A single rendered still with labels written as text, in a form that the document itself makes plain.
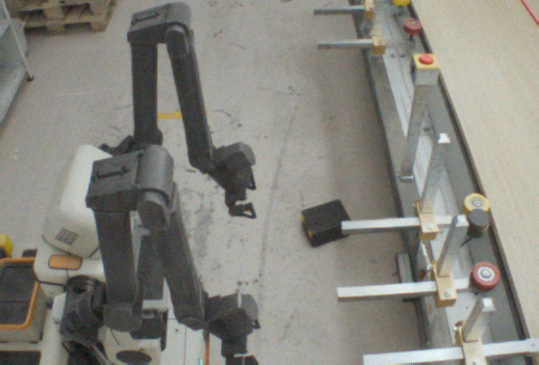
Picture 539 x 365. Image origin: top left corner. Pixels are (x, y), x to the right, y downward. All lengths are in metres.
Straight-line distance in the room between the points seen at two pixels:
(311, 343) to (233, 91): 1.74
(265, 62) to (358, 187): 1.22
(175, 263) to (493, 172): 1.18
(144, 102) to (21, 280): 0.70
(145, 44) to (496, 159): 1.21
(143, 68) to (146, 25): 0.11
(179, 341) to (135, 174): 1.40
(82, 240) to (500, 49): 1.84
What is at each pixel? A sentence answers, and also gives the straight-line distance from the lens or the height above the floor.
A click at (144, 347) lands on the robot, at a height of 0.80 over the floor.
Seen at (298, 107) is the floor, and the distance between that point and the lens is 3.35.
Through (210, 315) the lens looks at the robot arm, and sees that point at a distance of 1.13.
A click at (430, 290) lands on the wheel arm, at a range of 1.58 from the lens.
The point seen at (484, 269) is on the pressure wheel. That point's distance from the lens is 1.60.
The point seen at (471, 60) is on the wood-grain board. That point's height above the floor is 0.90.
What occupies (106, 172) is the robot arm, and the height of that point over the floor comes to 1.61.
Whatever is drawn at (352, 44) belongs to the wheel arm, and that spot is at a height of 0.81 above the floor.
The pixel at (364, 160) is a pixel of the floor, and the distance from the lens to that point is 3.05.
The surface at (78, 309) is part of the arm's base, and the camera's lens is 1.17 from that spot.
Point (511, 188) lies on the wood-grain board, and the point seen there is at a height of 0.90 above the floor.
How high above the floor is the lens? 2.19
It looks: 47 degrees down
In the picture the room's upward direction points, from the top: 4 degrees counter-clockwise
